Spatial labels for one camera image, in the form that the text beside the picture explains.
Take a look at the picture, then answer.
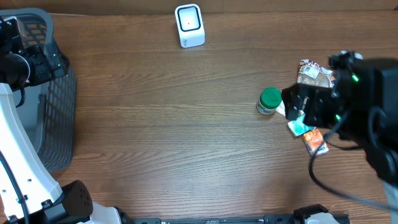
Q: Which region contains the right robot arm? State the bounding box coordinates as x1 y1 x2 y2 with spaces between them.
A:
282 52 397 223

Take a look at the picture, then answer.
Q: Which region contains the grey plastic mesh basket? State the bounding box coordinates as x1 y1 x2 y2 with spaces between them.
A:
1 8 76 172

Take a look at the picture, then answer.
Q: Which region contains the green lid jar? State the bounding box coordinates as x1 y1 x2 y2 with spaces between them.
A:
256 87 282 115

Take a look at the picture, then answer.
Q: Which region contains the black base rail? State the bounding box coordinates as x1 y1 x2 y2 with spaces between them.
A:
132 214 294 224

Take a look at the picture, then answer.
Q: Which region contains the beige brown snack bag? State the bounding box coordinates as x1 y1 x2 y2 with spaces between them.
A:
275 58 336 118

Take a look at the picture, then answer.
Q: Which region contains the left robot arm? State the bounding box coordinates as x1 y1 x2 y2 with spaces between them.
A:
1 16 133 223

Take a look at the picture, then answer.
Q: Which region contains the white barcode scanner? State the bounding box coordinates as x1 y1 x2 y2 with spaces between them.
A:
175 3 205 49

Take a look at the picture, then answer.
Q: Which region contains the small teal wipes pack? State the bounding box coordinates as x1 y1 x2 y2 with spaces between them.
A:
287 114 316 137

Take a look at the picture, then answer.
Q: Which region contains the orange snack packet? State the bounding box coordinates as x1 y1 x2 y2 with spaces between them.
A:
302 129 329 156

